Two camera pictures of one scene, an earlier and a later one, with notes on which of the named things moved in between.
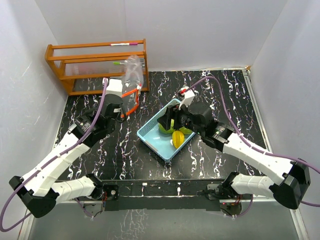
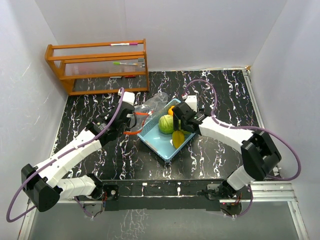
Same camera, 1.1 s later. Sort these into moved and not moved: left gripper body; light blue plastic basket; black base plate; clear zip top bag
Moved: left gripper body; clear zip top bag
Not moved: black base plate; light blue plastic basket
